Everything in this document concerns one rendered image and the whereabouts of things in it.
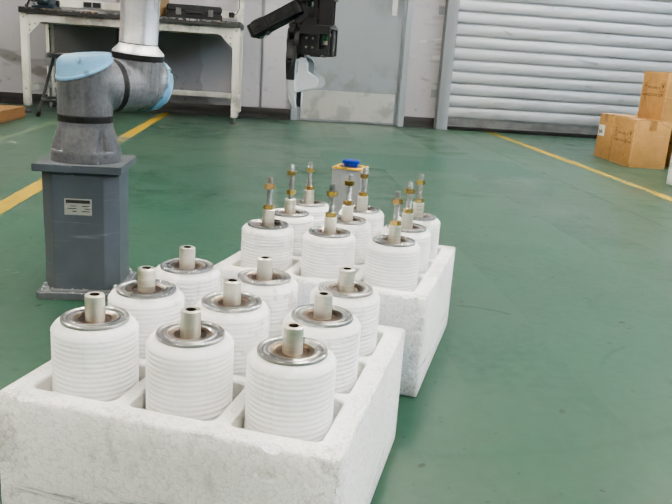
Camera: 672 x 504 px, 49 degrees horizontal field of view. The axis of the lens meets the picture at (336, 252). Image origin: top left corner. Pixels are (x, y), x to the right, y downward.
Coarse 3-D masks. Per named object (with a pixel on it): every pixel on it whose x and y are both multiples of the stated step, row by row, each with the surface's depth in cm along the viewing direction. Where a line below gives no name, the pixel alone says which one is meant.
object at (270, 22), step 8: (296, 0) 134; (280, 8) 135; (288, 8) 135; (296, 8) 134; (264, 16) 136; (272, 16) 136; (280, 16) 135; (288, 16) 135; (296, 16) 137; (248, 24) 137; (256, 24) 137; (264, 24) 136; (272, 24) 136; (280, 24) 137; (256, 32) 137; (264, 32) 138
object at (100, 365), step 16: (64, 336) 80; (80, 336) 79; (96, 336) 80; (112, 336) 80; (128, 336) 82; (64, 352) 80; (80, 352) 79; (96, 352) 80; (112, 352) 81; (128, 352) 82; (64, 368) 80; (80, 368) 80; (96, 368) 80; (112, 368) 81; (128, 368) 83; (64, 384) 81; (80, 384) 80; (96, 384) 81; (112, 384) 82; (128, 384) 83; (112, 400) 82
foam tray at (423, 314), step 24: (216, 264) 133; (240, 264) 138; (432, 264) 143; (312, 288) 127; (384, 288) 126; (432, 288) 128; (384, 312) 124; (408, 312) 123; (432, 312) 133; (408, 336) 124; (432, 336) 138; (408, 360) 125; (408, 384) 126
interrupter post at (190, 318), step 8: (184, 312) 79; (192, 312) 79; (200, 312) 80; (184, 320) 79; (192, 320) 79; (200, 320) 80; (184, 328) 80; (192, 328) 80; (200, 328) 81; (184, 336) 80; (192, 336) 80
